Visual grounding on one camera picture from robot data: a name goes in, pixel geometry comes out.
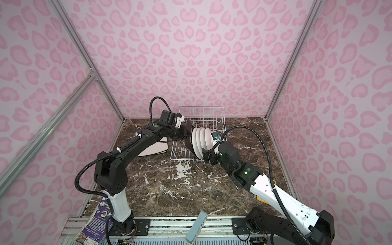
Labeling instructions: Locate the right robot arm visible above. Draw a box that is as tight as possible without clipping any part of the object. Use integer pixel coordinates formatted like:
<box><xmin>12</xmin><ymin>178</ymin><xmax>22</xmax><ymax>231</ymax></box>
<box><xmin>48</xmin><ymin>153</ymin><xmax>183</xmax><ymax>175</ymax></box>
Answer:
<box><xmin>198</xmin><ymin>141</ymin><xmax>335</xmax><ymax>245</ymax></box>

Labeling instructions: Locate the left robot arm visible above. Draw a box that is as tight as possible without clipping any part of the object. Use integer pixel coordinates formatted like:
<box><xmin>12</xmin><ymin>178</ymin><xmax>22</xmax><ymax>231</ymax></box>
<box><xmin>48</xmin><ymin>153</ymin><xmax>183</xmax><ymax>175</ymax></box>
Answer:
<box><xmin>94</xmin><ymin>110</ymin><xmax>194</xmax><ymax>235</ymax></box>

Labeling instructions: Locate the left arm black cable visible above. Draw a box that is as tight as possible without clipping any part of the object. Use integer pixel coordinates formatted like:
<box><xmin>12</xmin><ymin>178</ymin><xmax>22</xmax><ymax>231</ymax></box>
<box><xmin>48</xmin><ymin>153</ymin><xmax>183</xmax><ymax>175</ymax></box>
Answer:
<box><xmin>74</xmin><ymin>96</ymin><xmax>172</xmax><ymax>245</ymax></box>

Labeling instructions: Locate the white wire dish rack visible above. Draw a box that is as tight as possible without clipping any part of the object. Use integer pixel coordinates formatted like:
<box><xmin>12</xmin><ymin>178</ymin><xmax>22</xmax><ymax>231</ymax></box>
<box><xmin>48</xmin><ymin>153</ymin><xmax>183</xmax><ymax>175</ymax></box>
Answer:
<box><xmin>170</xmin><ymin>106</ymin><xmax>226</xmax><ymax>161</ymax></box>

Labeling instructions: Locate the grey-blue phone-like device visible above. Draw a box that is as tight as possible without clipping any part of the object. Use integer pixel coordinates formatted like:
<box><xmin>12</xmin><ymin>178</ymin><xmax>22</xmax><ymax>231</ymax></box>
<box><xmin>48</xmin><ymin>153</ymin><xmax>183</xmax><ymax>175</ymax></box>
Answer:
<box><xmin>185</xmin><ymin>210</ymin><xmax>208</xmax><ymax>245</ymax></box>

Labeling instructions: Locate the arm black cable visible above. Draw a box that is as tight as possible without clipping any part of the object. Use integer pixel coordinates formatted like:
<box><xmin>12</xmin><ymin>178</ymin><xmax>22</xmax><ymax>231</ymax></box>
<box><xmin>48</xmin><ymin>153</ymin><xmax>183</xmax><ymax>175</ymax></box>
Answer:
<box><xmin>212</xmin><ymin>125</ymin><xmax>313</xmax><ymax>245</ymax></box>
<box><xmin>74</xmin><ymin>96</ymin><xmax>172</xmax><ymax>245</ymax></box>

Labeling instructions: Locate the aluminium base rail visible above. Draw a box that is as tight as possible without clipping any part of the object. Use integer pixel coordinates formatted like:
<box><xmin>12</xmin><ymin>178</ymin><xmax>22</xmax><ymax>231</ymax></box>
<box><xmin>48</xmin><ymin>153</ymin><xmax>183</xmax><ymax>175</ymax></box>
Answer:
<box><xmin>56</xmin><ymin>216</ymin><xmax>271</xmax><ymax>245</ymax></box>

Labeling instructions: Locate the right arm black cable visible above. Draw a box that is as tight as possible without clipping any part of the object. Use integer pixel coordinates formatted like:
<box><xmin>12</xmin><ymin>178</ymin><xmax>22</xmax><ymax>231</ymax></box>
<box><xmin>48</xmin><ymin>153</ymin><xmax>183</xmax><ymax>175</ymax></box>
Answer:
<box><xmin>212</xmin><ymin>125</ymin><xmax>313</xmax><ymax>245</ymax></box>

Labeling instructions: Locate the purple booklet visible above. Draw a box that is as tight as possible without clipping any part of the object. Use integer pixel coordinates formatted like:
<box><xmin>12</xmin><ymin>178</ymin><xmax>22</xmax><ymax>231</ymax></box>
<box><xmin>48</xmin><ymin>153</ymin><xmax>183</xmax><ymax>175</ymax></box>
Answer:
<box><xmin>74</xmin><ymin>199</ymin><xmax>112</xmax><ymax>245</ymax></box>

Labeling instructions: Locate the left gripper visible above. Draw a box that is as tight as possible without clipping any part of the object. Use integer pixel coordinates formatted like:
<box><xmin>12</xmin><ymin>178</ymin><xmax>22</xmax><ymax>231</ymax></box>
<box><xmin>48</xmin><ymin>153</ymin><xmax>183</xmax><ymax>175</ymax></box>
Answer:
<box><xmin>166</xmin><ymin>125</ymin><xmax>193</xmax><ymax>140</ymax></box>

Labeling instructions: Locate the black square plate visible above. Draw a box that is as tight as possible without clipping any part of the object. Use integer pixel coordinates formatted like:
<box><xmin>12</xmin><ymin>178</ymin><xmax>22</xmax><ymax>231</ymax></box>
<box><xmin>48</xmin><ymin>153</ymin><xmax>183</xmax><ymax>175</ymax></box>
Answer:
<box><xmin>184</xmin><ymin>119</ymin><xmax>196</xmax><ymax>155</ymax></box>

